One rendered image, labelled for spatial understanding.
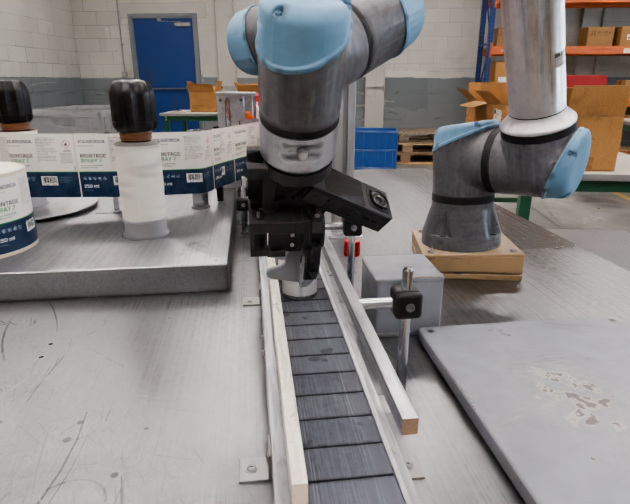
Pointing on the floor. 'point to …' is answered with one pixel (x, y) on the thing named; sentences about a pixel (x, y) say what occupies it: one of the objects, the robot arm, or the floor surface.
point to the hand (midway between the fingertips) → (307, 278)
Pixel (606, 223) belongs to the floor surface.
